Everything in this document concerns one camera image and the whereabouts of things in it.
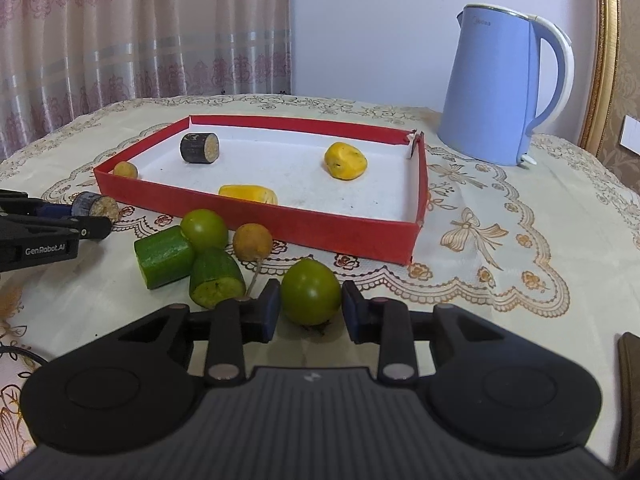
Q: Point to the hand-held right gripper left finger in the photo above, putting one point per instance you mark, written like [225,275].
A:
[272,305]

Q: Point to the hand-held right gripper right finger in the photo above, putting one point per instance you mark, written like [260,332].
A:
[350,310]

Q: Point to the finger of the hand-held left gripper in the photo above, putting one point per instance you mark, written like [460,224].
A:
[50,229]
[60,211]

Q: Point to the green round lime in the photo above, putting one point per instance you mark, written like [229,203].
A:
[310,290]
[204,227]

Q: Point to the green cucumber piece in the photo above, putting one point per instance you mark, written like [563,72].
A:
[215,275]
[162,257]

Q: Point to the brown longan with stem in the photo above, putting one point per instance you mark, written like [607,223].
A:
[252,241]

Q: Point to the small yellow lemon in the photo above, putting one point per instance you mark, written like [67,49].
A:
[125,170]

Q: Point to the red cardboard box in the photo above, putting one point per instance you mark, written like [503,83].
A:
[325,230]

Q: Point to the yellow banana piece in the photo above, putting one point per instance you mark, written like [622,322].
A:
[345,161]
[247,193]

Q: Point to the pink patterned curtain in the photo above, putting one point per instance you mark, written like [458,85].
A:
[125,35]

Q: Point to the blue electric kettle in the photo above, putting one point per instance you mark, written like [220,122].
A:
[485,95]

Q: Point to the dark brown flat object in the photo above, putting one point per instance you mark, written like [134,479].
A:
[629,400]

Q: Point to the white wall switch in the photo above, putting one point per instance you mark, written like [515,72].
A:
[631,134]

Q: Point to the gold curved frame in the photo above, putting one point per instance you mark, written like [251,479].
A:
[605,60]

